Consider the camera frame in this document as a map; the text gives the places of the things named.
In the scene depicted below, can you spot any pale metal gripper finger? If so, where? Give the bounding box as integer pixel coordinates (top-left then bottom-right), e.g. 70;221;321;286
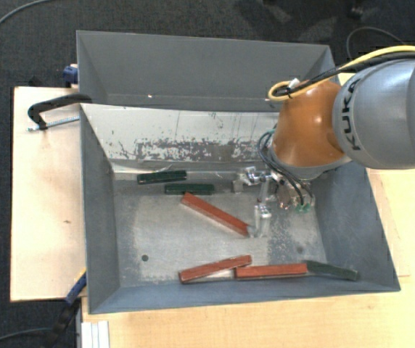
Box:
232;167;268;194
252;202;273;239

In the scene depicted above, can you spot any red-brown flat block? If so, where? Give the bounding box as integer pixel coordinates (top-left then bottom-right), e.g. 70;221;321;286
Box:
180;191;251;238
178;254;253;285
234;262;309;281

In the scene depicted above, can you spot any dark green flat block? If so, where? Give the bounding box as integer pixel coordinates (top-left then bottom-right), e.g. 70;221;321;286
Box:
136;169;188;186
305;260;359;282
163;183;216;196

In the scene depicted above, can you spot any grey metal bin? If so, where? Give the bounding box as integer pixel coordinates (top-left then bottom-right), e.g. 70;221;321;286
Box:
75;30;401;315

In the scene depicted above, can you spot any pale wood flat board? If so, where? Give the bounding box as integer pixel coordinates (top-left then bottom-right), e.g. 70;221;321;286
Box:
9;86;88;302

